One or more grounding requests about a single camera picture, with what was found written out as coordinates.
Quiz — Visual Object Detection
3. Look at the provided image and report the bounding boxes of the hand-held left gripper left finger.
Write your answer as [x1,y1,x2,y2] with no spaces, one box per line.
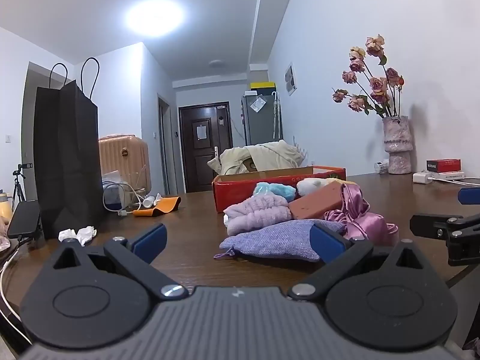
[41,223,190,302]

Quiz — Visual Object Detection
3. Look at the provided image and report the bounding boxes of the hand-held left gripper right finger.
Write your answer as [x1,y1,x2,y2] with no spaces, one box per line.
[287,222,436,302]

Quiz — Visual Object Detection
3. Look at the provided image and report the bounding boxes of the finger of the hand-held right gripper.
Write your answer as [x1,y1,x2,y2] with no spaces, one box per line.
[457,187,480,205]
[409,213,480,267]

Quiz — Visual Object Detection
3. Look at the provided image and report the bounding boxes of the brick red sponge block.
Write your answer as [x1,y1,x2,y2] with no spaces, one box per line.
[288,181,347,221]

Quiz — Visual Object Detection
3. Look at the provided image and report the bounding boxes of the pink satin cloth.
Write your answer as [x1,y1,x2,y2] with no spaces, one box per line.
[324,183,399,246]

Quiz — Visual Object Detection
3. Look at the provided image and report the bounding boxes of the purple linen pouch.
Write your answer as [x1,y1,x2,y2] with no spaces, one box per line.
[214,219,347,262]

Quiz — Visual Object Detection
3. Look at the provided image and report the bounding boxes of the white and yellow plush toy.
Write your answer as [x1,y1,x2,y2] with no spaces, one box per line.
[297,178,334,196]

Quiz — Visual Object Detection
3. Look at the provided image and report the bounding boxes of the blue fluffy cloth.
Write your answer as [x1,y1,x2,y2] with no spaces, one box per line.
[253,182,297,202]

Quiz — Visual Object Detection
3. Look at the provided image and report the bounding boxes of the lavender fluffy towel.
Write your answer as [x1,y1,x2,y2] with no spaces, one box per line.
[224,195,292,236]

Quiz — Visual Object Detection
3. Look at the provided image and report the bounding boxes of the red cardboard box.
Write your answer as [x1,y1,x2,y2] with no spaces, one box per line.
[212,166,346,214]

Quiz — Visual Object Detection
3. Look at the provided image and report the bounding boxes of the small red box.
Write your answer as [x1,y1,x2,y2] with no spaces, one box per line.
[426,158,462,173]

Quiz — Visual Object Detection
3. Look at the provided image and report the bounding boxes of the clear glass jar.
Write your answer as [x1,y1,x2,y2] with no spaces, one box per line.
[120,170,147,211]

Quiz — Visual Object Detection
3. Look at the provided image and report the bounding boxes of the pink textured vase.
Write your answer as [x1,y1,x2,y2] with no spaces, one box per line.
[382,115,412,175]

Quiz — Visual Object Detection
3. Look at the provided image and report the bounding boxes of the pink ribbed suitcase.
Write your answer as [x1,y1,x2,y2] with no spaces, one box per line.
[98,134,152,196]

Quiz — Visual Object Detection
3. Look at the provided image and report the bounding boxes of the grey inner door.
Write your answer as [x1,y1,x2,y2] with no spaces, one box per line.
[157,95,179,196]

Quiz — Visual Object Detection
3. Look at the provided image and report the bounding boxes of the dark brown entrance door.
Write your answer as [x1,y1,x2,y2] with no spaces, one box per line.
[178,102,234,194]

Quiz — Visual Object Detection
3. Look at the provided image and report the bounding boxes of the beige coat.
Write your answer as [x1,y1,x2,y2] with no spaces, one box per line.
[207,140,305,176]

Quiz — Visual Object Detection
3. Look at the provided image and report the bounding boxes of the black paper shopping bag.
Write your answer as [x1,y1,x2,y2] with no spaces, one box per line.
[33,57,106,240]

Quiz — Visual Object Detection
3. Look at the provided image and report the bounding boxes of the black phone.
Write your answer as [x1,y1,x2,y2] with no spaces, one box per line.
[7,200,41,239]

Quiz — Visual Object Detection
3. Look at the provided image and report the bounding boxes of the white folded umbrella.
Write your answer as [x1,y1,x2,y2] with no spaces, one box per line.
[272,91,282,139]

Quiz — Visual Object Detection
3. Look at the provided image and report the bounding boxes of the grey refrigerator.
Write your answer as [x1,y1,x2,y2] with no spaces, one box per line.
[241,92,284,147]

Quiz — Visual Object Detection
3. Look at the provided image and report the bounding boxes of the dried pink roses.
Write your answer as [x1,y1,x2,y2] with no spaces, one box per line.
[332,34,406,118]

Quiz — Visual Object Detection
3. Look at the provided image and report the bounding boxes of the black tripod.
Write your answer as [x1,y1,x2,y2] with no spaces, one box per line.
[12,163,33,201]

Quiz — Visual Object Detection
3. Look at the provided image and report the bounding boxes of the beige cup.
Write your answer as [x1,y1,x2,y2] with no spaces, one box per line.
[0,189,14,218]

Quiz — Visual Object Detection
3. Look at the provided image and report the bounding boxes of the round ceiling light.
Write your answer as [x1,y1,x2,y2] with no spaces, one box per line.
[125,0,185,38]

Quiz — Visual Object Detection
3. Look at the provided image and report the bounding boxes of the white adapter cable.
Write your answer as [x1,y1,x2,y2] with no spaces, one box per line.
[431,178,480,188]

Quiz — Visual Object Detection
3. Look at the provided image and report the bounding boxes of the white charging cable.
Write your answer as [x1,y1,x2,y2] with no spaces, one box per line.
[103,180,148,217]

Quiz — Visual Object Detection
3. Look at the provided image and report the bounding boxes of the clear plastic container with cable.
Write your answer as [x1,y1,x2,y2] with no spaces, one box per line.
[103,182,126,212]

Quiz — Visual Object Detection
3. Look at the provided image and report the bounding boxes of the white wire rack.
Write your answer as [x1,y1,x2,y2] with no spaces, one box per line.
[292,137,309,166]

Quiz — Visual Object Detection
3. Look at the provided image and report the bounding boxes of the thin white cable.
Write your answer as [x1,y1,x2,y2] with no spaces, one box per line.
[0,247,24,342]

